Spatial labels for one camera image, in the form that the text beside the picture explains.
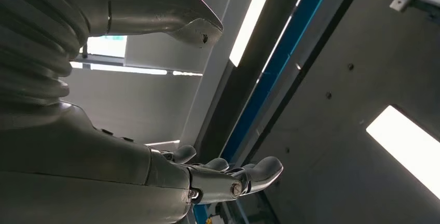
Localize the bright window band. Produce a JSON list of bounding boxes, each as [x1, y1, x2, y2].
[[70, 35, 204, 77]]

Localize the dark grey ceiling beam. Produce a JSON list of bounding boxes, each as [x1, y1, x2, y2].
[[195, 0, 312, 165]]

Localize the blue ceiling beam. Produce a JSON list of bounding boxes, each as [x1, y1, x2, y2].
[[192, 0, 338, 224]]

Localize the long ceiling light strip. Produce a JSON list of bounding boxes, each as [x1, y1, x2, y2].
[[229, 0, 278, 68]]

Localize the rectangular ceiling light panel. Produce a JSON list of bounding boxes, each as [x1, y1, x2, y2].
[[365, 105, 440, 201]]

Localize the white metal bracket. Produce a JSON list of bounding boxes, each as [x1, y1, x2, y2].
[[389, 0, 412, 13]]

